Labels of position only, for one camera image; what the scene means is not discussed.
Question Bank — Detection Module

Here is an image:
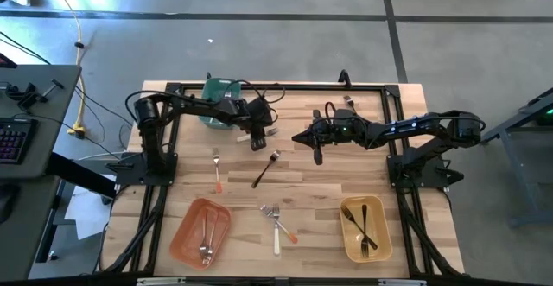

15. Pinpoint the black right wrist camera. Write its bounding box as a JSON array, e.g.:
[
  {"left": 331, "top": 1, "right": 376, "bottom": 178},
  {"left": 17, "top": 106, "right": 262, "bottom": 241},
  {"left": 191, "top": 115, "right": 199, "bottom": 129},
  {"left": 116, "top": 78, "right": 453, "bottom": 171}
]
[{"left": 334, "top": 111, "right": 360, "bottom": 143}]

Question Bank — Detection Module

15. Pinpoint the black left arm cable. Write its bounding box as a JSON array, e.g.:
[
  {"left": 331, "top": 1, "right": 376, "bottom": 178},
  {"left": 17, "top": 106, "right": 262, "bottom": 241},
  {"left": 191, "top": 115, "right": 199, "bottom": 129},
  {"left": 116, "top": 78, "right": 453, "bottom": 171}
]
[{"left": 124, "top": 79, "right": 287, "bottom": 121}]

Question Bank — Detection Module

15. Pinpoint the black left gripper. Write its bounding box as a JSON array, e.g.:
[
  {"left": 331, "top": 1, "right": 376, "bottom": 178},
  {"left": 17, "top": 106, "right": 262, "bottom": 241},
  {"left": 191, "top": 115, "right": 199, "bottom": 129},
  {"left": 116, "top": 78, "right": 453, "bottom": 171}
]
[{"left": 236, "top": 99, "right": 268, "bottom": 152}]

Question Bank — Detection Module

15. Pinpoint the yellow cable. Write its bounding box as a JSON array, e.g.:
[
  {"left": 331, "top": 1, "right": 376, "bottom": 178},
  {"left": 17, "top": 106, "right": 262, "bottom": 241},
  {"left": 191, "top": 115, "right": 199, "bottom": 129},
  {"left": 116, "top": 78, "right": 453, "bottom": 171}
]
[{"left": 42, "top": 0, "right": 87, "bottom": 137}]

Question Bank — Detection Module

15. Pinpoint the black keyboard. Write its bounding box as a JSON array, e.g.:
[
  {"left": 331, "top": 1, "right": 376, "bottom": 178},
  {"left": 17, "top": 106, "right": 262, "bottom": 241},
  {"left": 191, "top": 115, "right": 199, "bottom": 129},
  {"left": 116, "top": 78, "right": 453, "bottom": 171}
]
[{"left": 0, "top": 118, "right": 39, "bottom": 165}]

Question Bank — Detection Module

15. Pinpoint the green plastic bin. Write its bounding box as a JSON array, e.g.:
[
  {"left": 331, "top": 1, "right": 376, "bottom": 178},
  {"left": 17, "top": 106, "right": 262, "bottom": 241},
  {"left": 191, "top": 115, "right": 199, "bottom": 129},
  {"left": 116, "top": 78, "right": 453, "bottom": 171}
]
[{"left": 199, "top": 77, "right": 243, "bottom": 130}]

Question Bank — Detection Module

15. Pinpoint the dark low desk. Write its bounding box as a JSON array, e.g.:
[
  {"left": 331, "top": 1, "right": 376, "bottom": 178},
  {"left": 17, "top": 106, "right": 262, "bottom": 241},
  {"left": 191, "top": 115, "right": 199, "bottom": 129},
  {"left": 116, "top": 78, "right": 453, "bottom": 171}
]
[{"left": 0, "top": 175, "right": 61, "bottom": 283}]

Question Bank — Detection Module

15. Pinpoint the black floor cable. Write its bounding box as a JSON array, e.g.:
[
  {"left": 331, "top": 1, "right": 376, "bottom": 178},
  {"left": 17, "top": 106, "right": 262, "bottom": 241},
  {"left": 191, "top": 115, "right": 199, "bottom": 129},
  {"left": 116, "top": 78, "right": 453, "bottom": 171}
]
[{"left": 73, "top": 85, "right": 135, "bottom": 127}]

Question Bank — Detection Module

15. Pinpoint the dark grey desk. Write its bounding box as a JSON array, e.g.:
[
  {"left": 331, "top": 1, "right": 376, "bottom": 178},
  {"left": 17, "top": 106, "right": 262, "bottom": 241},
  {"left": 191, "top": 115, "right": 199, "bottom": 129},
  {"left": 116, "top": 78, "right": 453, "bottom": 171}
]
[{"left": 0, "top": 64, "right": 83, "bottom": 180}]

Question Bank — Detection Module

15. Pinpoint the yellow plastic bin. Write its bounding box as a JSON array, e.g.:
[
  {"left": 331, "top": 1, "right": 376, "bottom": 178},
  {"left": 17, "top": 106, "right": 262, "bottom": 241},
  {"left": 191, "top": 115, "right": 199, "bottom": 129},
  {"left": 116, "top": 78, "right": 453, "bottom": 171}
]
[{"left": 338, "top": 195, "right": 393, "bottom": 264}]

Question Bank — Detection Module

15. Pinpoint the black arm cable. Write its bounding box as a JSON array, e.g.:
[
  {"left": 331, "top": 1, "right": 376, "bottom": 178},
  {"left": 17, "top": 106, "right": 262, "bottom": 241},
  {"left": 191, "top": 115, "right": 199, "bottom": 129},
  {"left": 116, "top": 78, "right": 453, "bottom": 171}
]
[
  {"left": 124, "top": 79, "right": 287, "bottom": 121},
  {"left": 322, "top": 100, "right": 339, "bottom": 119}
]

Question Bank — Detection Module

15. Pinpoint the black device with green light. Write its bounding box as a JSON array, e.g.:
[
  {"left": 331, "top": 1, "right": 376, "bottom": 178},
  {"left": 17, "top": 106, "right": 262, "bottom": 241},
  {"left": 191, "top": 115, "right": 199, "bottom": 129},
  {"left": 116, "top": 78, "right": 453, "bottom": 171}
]
[{"left": 535, "top": 104, "right": 553, "bottom": 127}]

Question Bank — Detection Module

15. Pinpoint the blue-grey metal stand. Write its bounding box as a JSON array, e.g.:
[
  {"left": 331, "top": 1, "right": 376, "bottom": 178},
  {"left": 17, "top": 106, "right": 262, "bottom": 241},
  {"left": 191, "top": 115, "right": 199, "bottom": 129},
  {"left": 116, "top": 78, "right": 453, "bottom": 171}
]
[{"left": 476, "top": 87, "right": 553, "bottom": 229}]

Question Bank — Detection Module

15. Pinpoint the orange plastic bin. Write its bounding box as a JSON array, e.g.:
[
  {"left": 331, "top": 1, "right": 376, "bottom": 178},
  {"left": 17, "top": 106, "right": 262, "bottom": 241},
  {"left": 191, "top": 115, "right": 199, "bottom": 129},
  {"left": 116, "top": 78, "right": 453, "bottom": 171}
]
[{"left": 168, "top": 197, "right": 232, "bottom": 271}]

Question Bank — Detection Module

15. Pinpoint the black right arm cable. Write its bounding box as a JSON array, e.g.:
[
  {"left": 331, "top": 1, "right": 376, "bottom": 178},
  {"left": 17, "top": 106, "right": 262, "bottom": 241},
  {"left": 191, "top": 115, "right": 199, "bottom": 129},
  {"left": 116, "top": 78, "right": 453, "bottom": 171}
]
[{"left": 322, "top": 100, "right": 339, "bottom": 119}]

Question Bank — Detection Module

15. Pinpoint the black desk clamp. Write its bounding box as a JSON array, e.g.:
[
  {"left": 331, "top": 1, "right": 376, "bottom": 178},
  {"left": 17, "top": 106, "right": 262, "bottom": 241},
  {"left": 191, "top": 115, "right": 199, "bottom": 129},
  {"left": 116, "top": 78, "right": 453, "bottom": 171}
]
[{"left": 4, "top": 82, "right": 48, "bottom": 110}]

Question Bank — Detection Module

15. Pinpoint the black aluminium table frame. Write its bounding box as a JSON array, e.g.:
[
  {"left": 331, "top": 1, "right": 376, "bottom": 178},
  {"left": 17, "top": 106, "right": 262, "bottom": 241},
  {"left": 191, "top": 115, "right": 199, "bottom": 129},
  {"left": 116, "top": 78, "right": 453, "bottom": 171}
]
[{"left": 97, "top": 79, "right": 467, "bottom": 281}]

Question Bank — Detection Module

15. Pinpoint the white paper sheet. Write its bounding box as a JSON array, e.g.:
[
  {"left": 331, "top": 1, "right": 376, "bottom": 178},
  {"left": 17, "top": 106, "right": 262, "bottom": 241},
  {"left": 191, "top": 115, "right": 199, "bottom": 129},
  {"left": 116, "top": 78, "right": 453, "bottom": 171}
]
[{"left": 64, "top": 174, "right": 117, "bottom": 240}]

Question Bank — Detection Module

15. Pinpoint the black computer mouse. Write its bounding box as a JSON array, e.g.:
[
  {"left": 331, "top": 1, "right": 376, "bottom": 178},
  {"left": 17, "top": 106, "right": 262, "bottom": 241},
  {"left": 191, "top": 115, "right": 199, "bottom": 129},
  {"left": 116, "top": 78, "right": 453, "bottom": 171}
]
[{"left": 0, "top": 183, "right": 20, "bottom": 226}]

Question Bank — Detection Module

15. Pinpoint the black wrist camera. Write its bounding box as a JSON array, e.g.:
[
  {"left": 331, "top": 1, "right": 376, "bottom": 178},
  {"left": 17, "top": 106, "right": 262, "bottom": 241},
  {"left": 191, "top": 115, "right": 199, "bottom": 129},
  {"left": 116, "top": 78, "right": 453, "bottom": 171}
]
[
  {"left": 248, "top": 97, "right": 275, "bottom": 127},
  {"left": 334, "top": 111, "right": 360, "bottom": 143}
]

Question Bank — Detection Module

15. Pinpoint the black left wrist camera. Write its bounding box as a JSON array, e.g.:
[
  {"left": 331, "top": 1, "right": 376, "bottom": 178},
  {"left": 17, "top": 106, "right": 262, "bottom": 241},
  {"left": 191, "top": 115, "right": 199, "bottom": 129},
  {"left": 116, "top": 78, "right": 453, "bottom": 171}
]
[{"left": 248, "top": 97, "right": 275, "bottom": 127}]

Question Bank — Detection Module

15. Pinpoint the black desk leg bar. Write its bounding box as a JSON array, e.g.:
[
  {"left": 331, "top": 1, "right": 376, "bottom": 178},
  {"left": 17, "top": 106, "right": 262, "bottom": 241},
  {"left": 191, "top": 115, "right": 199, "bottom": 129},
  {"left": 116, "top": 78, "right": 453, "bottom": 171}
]
[{"left": 45, "top": 151, "right": 118, "bottom": 200}]

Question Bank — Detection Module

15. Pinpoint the silver metal plate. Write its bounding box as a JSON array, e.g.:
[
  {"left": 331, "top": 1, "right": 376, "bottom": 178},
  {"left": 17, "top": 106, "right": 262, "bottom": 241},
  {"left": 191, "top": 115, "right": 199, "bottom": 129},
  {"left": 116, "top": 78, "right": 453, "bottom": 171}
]
[
  {"left": 378, "top": 278, "right": 428, "bottom": 286},
  {"left": 136, "top": 276, "right": 188, "bottom": 286}
]

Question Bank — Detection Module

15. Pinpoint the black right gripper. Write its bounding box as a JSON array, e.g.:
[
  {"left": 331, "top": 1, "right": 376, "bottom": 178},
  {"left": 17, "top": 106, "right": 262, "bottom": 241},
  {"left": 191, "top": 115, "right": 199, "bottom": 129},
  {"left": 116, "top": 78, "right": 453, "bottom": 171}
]
[{"left": 292, "top": 109, "right": 336, "bottom": 167}]

